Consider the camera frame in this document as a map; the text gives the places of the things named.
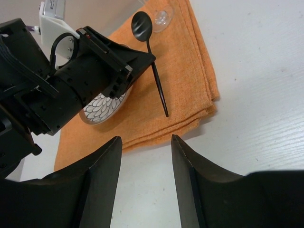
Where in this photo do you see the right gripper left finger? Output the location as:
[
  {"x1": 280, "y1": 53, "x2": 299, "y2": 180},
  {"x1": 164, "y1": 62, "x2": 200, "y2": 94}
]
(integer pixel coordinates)
[{"x1": 0, "y1": 136, "x2": 122, "y2": 228}]

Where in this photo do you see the orange cloth napkin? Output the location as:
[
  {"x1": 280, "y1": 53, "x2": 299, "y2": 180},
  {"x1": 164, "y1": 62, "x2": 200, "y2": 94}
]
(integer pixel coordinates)
[{"x1": 54, "y1": 0, "x2": 219, "y2": 170}]

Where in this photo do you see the clear wine glass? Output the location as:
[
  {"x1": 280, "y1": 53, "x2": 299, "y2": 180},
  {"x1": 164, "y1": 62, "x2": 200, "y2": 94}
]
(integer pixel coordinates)
[{"x1": 139, "y1": 0, "x2": 174, "y2": 33}]

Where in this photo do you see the floral patterned ceramic plate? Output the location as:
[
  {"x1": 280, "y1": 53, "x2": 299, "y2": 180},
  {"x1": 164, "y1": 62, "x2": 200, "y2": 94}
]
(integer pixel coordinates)
[{"x1": 79, "y1": 86, "x2": 133, "y2": 125}]

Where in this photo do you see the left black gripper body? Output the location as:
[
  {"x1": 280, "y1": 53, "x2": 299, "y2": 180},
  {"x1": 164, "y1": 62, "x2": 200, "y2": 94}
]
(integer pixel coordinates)
[{"x1": 30, "y1": 26, "x2": 133, "y2": 135}]

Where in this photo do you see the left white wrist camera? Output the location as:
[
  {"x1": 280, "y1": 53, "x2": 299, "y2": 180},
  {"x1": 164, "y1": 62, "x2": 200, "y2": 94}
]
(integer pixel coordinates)
[{"x1": 39, "y1": 0, "x2": 80, "y2": 60}]

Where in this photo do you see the black spoon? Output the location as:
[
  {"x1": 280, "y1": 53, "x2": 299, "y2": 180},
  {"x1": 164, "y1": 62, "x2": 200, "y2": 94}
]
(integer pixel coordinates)
[{"x1": 131, "y1": 11, "x2": 169, "y2": 117}]

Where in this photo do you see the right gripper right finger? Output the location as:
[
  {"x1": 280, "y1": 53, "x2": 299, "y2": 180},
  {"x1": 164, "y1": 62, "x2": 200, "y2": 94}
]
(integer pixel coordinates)
[{"x1": 171, "y1": 135, "x2": 304, "y2": 228}]

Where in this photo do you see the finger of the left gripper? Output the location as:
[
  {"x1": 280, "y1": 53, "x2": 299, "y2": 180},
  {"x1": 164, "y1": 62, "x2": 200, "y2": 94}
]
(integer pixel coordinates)
[{"x1": 104, "y1": 37, "x2": 156, "y2": 87}]

